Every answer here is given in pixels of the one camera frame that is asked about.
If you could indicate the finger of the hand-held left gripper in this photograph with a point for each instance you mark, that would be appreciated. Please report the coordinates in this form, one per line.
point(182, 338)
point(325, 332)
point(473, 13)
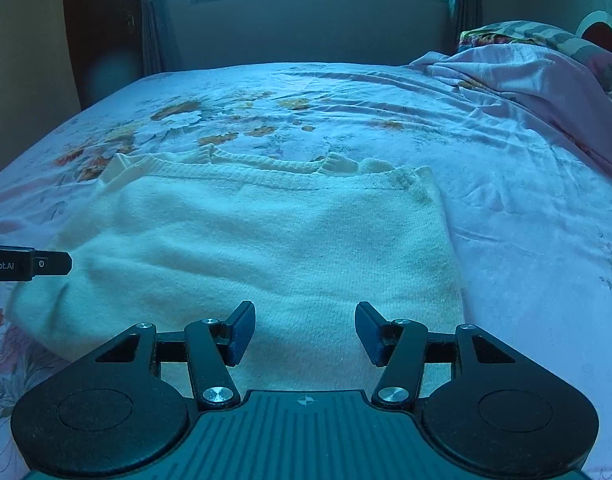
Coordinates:
point(53, 263)

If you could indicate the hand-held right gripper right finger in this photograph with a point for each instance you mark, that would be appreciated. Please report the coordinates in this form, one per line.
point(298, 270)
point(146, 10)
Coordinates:
point(370, 332)

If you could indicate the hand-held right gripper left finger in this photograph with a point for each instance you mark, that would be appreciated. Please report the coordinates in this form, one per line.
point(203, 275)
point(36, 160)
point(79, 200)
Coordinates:
point(242, 330)

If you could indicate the cream knitted sweater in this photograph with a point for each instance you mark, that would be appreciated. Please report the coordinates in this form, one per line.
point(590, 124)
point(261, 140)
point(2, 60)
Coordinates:
point(266, 250)

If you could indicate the floral bed sheet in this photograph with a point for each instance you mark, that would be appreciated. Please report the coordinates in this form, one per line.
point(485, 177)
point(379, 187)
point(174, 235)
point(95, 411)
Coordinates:
point(526, 240)

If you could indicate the dark wooden wardrobe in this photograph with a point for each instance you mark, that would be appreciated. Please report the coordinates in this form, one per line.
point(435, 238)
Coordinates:
point(103, 35)

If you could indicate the grey curtain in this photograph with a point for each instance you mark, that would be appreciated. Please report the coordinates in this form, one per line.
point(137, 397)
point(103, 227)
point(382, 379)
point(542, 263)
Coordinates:
point(463, 5)
point(153, 25)

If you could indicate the pink blanket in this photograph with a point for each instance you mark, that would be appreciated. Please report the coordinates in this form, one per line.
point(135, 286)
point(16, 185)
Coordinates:
point(526, 75)

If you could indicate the striped floral pillow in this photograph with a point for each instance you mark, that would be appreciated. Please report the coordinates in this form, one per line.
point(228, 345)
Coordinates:
point(541, 35)

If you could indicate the red and white headboard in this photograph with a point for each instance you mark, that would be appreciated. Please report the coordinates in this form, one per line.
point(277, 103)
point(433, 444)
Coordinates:
point(603, 30)

